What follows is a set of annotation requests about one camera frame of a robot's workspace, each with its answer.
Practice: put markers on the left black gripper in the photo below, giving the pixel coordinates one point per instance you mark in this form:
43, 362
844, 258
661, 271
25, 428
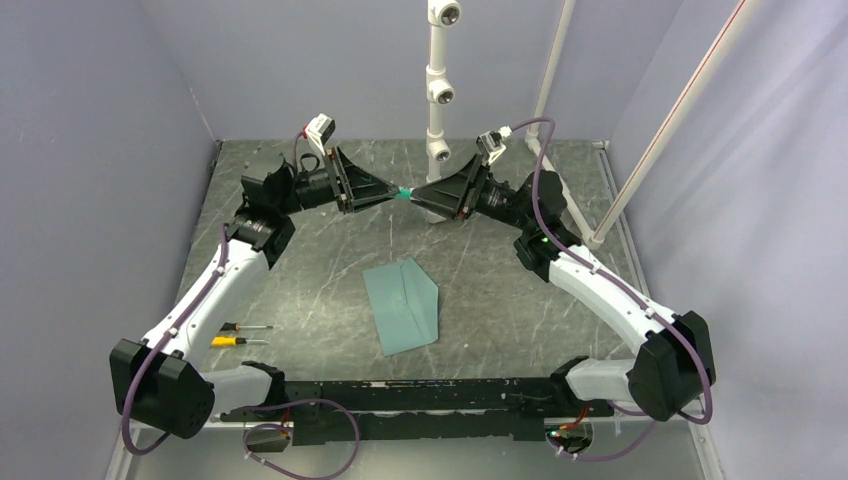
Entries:
365, 191

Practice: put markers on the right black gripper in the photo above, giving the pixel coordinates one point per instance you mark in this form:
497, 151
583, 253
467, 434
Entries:
448, 192

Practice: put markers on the green white glue stick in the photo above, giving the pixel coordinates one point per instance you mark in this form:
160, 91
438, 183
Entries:
403, 194

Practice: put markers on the teal paper envelope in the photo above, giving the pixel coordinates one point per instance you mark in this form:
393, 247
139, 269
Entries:
404, 303

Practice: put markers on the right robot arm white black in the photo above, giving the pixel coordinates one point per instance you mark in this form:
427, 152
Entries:
672, 370

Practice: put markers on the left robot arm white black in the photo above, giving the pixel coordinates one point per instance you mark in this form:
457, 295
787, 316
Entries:
156, 380

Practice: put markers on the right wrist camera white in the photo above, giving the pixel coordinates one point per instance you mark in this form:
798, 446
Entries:
491, 144

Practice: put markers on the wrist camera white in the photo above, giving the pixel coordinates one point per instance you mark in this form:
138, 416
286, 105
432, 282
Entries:
491, 144
319, 130

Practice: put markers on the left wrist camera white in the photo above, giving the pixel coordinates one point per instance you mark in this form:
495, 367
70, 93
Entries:
319, 130

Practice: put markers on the yellow handled screwdriver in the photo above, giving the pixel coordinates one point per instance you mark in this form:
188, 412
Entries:
224, 341

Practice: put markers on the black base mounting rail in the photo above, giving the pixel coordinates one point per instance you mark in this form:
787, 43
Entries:
520, 408

